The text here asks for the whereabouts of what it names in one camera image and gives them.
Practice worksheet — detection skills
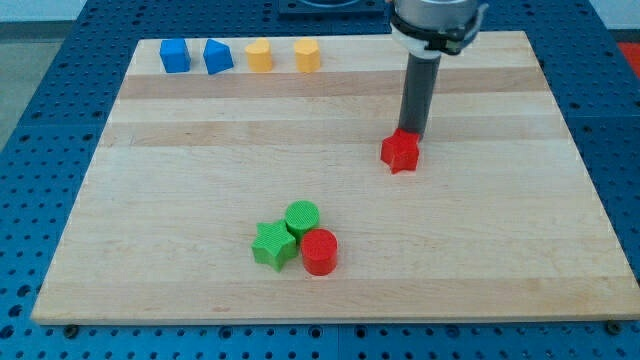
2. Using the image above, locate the yellow heart block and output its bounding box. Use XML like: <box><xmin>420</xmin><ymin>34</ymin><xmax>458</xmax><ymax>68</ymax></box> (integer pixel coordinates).
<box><xmin>244</xmin><ymin>38</ymin><xmax>273</xmax><ymax>73</ymax></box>

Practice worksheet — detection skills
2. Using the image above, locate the yellow hexagon block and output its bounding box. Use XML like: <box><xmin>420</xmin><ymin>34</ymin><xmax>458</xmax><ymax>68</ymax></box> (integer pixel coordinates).
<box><xmin>293</xmin><ymin>38</ymin><xmax>321</xmax><ymax>73</ymax></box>

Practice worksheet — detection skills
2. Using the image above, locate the red cylinder block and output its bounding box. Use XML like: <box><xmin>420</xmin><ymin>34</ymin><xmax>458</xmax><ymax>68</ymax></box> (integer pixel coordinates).
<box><xmin>300</xmin><ymin>229</ymin><xmax>338</xmax><ymax>276</ymax></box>

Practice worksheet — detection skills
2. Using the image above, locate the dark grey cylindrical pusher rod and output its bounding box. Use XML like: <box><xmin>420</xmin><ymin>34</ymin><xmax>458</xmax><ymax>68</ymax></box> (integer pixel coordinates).
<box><xmin>398</xmin><ymin>54</ymin><xmax>440</xmax><ymax>139</ymax></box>

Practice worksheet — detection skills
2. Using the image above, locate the green cylinder block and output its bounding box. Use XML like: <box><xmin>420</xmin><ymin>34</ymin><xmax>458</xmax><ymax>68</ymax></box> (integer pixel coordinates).
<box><xmin>285</xmin><ymin>200</ymin><xmax>320</xmax><ymax>242</ymax></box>

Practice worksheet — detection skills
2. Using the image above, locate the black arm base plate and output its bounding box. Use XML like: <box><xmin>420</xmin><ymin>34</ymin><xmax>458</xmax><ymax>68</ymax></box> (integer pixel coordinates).
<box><xmin>274</xmin><ymin>0</ymin><xmax>387</xmax><ymax>19</ymax></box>

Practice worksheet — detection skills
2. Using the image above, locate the wooden board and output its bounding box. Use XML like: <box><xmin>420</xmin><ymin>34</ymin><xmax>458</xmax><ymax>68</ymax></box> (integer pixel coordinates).
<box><xmin>32</xmin><ymin>31</ymin><xmax>639</xmax><ymax>325</ymax></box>

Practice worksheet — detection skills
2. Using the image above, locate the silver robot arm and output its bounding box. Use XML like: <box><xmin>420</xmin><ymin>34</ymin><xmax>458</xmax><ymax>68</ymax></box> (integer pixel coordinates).
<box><xmin>390</xmin><ymin>0</ymin><xmax>489</xmax><ymax>137</ymax></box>

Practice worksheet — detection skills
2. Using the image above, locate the red star block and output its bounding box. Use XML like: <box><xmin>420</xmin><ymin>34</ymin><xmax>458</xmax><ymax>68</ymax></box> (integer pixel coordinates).
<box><xmin>380</xmin><ymin>128</ymin><xmax>420</xmax><ymax>174</ymax></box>

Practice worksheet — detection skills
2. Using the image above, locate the blue pentagon block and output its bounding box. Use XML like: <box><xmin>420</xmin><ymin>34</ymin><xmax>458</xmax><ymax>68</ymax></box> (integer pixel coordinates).
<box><xmin>203</xmin><ymin>39</ymin><xmax>234</xmax><ymax>75</ymax></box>

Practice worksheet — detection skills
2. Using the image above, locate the green star block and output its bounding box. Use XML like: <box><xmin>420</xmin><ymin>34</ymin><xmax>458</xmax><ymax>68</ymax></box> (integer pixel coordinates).
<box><xmin>251</xmin><ymin>219</ymin><xmax>298</xmax><ymax>272</ymax></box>

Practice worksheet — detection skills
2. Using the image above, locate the blue cube block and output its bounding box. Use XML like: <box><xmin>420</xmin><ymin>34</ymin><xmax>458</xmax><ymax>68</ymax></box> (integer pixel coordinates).
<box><xmin>159</xmin><ymin>38</ymin><xmax>191</xmax><ymax>73</ymax></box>

